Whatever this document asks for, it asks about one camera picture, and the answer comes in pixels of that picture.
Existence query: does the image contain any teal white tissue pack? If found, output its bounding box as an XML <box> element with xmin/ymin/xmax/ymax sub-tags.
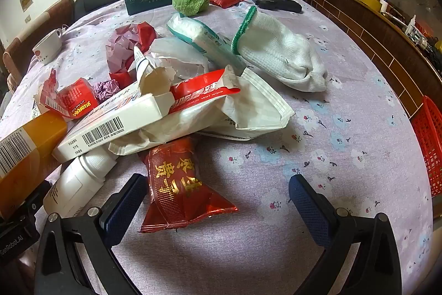
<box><xmin>167</xmin><ymin>12</ymin><xmax>248</xmax><ymax>74</ymax></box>

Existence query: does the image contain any purple floral tablecloth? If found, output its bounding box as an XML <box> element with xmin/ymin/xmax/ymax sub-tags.
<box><xmin>0</xmin><ymin>0</ymin><xmax>435</xmax><ymax>295</ymax></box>

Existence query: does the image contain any white green packet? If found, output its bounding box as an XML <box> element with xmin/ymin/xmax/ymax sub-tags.
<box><xmin>147</xmin><ymin>37</ymin><xmax>210</xmax><ymax>85</ymax></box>

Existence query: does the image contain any white pill bottle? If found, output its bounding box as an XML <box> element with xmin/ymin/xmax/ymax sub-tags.
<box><xmin>43</xmin><ymin>146</ymin><xmax>117</xmax><ymax>218</ymax></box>

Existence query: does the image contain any white cup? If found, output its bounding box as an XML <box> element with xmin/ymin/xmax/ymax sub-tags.
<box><xmin>32</xmin><ymin>28</ymin><xmax>64</xmax><ymax>66</ymax></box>

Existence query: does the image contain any purple paper ball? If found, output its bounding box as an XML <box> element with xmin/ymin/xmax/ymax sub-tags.
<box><xmin>94</xmin><ymin>80</ymin><xmax>120</xmax><ymax>103</ymax></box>

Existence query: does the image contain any brown armchair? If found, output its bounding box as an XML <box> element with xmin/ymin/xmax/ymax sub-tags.
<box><xmin>3</xmin><ymin>0</ymin><xmax>75</xmax><ymax>92</ymax></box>

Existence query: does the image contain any white cardboard medicine box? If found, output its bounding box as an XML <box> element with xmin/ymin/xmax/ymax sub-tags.
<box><xmin>52</xmin><ymin>64</ymin><xmax>177</xmax><ymax>163</ymax></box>

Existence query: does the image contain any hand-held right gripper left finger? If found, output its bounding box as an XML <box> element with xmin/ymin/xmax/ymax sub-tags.
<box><xmin>34</xmin><ymin>173</ymin><xmax>149</xmax><ymax>295</ymax></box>

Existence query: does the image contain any black gun-shaped tool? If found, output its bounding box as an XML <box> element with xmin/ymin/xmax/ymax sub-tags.
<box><xmin>244</xmin><ymin>0</ymin><xmax>303</xmax><ymax>14</ymax></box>

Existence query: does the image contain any orange barcode box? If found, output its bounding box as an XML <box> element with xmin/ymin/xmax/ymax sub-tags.
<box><xmin>0</xmin><ymin>109</ymin><xmax>69</xmax><ymax>220</ymax></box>

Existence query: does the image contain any wooden cabinet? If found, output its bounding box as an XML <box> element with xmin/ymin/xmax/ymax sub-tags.
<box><xmin>294</xmin><ymin>0</ymin><xmax>442</xmax><ymax>120</ymax></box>

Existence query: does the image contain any white glove green cuff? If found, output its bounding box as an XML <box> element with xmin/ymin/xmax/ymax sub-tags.
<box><xmin>231</xmin><ymin>6</ymin><xmax>328</xmax><ymax>94</ymax></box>

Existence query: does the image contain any red snack packet gold print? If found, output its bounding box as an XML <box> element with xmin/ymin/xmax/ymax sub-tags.
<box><xmin>140</xmin><ymin>137</ymin><xmax>240</xmax><ymax>234</ymax></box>

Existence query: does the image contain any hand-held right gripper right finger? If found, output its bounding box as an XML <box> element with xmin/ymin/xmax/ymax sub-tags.
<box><xmin>288</xmin><ymin>174</ymin><xmax>403</xmax><ymax>295</ymax></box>

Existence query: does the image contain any pink red wrapper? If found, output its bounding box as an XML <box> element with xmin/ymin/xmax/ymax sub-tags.
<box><xmin>104</xmin><ymin>22</ymin><xmax>159</xmax><ymax>83</ymax></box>

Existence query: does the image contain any red plastic basket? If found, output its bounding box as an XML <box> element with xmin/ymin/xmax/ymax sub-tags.
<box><xmin>410</xmin><ymin>95</ymin><xmax>442</xmax><ymax>198</ymax></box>

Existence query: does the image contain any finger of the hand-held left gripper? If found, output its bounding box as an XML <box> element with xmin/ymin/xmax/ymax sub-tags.
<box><xmin>14</xmin><ymin>180</ymin><xmax>52</xmax><ymax>224</ymax></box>

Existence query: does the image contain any white red wipes packet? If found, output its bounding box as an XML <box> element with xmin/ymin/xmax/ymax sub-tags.
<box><xmin>108</xmin><ymin>64</ymin><xmax>296</xmax><ymax>156</ymax></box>

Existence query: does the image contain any torn red small box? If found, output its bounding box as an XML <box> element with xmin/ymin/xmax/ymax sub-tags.
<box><xmin>34</xmin><ymin>68</ymin><xmax>101</xmax><ymax>123</ymax></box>

